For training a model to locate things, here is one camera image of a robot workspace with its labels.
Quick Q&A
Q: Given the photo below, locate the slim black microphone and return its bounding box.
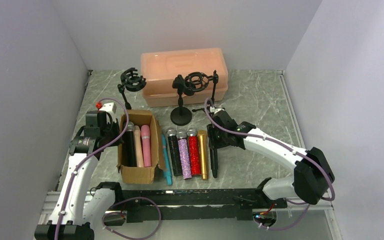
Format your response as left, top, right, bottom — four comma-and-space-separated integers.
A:
209, 146, 219, 178

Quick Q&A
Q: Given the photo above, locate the gold microphone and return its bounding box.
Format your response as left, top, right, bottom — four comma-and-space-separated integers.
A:
197, 130, 209, 180

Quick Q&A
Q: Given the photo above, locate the red glitter microphone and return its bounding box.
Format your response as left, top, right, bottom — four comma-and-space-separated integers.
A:
186, 128, 201, 177

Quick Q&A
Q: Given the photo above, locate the black silver-head microphone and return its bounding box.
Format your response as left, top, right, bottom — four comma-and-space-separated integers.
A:
123, 121, 137, 167

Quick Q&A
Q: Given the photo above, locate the purple glitter microphone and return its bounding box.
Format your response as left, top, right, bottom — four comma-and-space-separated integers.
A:
176, 130, 192, 180

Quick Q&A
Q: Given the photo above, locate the peach beige microphone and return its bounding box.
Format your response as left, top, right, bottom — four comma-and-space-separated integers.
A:
133, 125, 145, 168

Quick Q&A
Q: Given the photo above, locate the pink microphone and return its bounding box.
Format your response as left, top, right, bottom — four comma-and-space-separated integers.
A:
140, 125, 152, 167

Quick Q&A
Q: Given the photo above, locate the black clip round-base stand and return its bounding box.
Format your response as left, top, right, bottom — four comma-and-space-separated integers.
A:
170, 74, 192, 126

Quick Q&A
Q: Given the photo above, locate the black glitter microphone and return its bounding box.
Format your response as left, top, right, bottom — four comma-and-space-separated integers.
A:
166, 127, 183, 177

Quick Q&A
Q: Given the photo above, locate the black shock mount round-base stand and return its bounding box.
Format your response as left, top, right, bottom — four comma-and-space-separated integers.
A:
117, 67, 147, 110

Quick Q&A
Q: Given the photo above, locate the black tripod shock mount stand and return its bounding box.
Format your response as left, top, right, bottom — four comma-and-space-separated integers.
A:
183, 69, 227, 115

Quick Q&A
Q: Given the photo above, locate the blue plastic microphone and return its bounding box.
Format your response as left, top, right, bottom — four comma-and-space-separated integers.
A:
161, 134, 173, 186

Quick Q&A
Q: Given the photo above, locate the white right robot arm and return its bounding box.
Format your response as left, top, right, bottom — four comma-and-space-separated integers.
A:
206, 108, 335, 205

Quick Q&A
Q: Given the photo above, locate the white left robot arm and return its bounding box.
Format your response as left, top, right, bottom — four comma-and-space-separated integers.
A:
34, 108, 122, 240

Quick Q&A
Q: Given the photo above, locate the pink plastic storage box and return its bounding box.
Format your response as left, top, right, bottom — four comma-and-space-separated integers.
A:
140, 48, 229, 107

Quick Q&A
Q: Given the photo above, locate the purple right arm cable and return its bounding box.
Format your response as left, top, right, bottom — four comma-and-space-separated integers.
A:
203, 97, 336, 232

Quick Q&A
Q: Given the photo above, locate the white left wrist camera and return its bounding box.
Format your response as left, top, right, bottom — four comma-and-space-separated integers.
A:
99, 102, 117, 115

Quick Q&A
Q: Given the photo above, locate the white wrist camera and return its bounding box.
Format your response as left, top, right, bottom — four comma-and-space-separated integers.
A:
99, 102, 117, 115
209, 106, 224, 114

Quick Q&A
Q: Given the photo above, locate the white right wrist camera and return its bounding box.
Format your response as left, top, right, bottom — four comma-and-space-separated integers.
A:
209, 106, 224, 114

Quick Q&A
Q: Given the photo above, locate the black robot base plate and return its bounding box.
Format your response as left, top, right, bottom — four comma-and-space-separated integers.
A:
108, 188, 288, 223

